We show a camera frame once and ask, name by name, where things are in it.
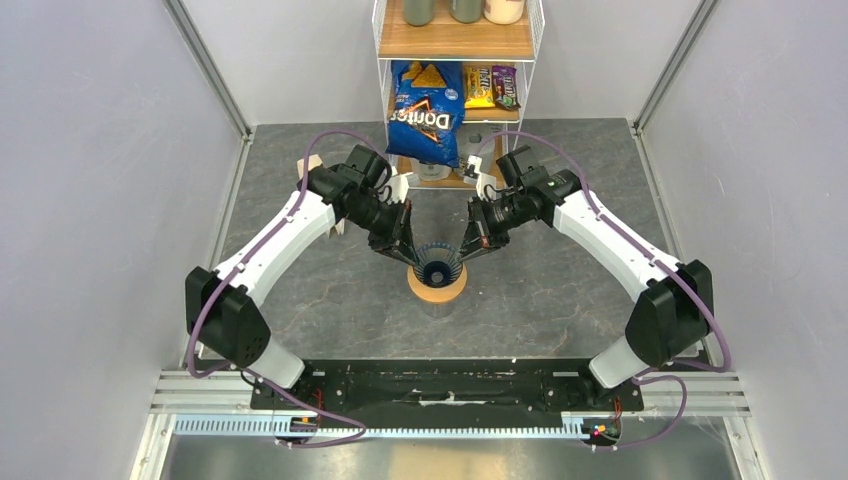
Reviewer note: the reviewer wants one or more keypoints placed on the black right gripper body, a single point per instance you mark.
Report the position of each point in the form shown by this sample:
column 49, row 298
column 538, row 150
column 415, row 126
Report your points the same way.
column 499, row 217

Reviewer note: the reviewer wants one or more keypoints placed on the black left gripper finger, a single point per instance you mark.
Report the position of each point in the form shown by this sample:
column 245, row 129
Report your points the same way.
column 405, row 240
column 400, row 252

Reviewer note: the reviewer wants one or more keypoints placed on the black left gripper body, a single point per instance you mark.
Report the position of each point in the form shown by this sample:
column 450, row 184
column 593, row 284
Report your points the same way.
column 384, row 223

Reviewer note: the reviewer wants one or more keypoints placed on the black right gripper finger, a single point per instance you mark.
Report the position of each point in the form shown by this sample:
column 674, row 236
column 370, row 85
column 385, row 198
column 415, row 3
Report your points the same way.
column 474, row 223
column 472, row 249

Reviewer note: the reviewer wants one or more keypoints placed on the blue plastic coffee dripper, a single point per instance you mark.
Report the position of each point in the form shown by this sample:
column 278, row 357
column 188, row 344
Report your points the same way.
column 438, row 265

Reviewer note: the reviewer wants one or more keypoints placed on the wooden ring dripper stand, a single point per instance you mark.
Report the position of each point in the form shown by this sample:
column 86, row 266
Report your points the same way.
column 436, row 295

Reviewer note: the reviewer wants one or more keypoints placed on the glass carafe with wooden band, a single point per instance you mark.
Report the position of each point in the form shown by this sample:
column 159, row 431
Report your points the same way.
column 437, row 311

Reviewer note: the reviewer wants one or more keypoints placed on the cream paper coffee filters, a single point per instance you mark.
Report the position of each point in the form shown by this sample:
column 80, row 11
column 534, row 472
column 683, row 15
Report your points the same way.
column 338, row 228

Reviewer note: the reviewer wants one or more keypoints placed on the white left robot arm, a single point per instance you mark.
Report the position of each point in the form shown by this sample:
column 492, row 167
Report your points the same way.
column 223, row 303

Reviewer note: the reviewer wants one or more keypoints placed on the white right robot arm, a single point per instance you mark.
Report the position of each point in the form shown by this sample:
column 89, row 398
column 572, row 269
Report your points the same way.
column 672, row 300

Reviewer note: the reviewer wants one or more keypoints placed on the white jar on bottom shelf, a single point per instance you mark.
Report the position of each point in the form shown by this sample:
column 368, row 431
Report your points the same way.
column 429, row 172

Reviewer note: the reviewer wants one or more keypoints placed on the grey toilet paper roll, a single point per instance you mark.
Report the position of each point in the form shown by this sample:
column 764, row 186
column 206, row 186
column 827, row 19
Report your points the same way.
column 469, row 141

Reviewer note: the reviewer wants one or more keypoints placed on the blue Doritos chip bag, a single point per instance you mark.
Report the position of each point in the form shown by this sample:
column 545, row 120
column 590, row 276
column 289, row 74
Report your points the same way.
column 427, row 111

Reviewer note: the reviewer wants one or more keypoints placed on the yellow M&M candy bag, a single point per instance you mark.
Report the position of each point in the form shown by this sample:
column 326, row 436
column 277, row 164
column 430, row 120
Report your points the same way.
column 478, row 87

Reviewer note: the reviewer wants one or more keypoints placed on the brown M&M candy bag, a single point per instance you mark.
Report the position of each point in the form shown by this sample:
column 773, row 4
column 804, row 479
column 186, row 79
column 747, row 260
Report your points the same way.
column 505, row 88

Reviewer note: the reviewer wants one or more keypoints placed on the cream lotion bottle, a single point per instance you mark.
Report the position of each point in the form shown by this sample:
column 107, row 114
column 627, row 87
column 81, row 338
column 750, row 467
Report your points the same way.
column 504, row 12

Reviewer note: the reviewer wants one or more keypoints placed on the green bottle middle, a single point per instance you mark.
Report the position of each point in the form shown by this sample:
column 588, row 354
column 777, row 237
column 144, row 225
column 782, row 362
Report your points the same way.
column 466, row 11

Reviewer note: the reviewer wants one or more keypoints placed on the green bottle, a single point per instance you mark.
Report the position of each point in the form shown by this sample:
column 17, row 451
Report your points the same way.
column 466, row 11
column 418, row 12

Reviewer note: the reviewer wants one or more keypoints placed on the green bottle left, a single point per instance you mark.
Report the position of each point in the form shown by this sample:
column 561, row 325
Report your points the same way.
column 418, row 12

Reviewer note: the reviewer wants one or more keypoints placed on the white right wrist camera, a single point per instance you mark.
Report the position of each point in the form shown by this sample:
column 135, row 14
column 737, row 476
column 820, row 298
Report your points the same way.
column 484, row 183

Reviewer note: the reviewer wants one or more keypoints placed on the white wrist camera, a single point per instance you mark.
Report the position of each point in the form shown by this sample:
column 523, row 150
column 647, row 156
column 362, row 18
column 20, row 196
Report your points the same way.
column 484, row 183
column 397, row 188

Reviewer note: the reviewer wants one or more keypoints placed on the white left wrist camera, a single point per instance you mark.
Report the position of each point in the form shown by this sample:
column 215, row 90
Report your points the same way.
column 397, row 188

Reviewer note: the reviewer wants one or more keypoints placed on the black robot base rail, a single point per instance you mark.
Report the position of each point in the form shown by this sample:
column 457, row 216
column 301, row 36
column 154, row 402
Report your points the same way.
column 444, row 398

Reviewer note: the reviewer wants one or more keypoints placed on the white wire shelf rack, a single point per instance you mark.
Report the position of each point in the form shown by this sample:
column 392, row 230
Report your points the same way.
column 447, row 40

